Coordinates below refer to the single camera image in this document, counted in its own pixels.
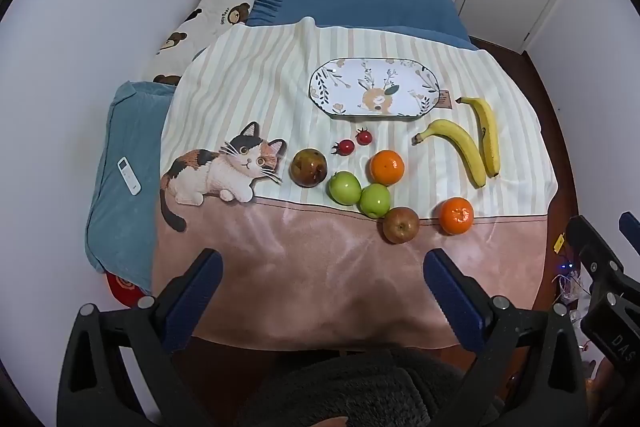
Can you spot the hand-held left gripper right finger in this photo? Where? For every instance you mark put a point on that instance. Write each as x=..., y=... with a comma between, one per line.
x=450, y=289

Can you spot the teal pillow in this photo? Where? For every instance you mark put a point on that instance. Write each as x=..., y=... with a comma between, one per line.
x=120, y=227

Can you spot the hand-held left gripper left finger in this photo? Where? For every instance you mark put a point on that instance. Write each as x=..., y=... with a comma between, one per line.
x=199, y=289

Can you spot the long curved yellow banana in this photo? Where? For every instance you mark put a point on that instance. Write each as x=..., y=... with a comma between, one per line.
x=460, y=142

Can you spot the dark fuzzy clothing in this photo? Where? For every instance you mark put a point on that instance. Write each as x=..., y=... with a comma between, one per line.
x=350, y=387

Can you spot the orange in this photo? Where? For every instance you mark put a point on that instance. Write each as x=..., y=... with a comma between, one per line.
x=456, y=216
x=387, y=167

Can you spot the reddish brown apple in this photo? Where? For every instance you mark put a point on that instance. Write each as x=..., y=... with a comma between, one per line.
x=401, y=225

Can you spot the red cherry tomato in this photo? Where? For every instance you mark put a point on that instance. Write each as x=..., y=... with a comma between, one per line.
x=345, y=147
x=364, y=137

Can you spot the green apple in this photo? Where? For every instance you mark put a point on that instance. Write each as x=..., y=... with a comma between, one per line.
x=344, y=188
x=375, y=200

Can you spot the red round cushion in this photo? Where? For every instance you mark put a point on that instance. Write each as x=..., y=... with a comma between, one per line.
x=122, y=289

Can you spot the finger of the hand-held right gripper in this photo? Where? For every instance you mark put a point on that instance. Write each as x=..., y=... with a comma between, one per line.
x=631, y=231
x=595, y=252

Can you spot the small yellow tag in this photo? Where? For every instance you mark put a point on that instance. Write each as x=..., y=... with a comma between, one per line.
x=558, y=243

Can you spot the blue pillow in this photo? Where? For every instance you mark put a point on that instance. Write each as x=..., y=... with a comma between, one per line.
x=375, y=2

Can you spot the oval floral ceramic plate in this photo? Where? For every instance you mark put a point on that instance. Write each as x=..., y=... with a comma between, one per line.
x=350, y=82

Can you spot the striped cat print blanket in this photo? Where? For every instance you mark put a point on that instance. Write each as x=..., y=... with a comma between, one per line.
x=300, y=257

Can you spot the white remote control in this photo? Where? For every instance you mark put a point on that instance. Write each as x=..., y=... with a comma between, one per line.
x=129, y=176

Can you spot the dark mottled brown apple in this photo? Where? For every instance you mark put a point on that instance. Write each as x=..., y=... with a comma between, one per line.
x=310, y=168

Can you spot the short yellow banana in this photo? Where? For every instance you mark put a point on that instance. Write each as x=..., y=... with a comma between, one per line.
x=489, y=132

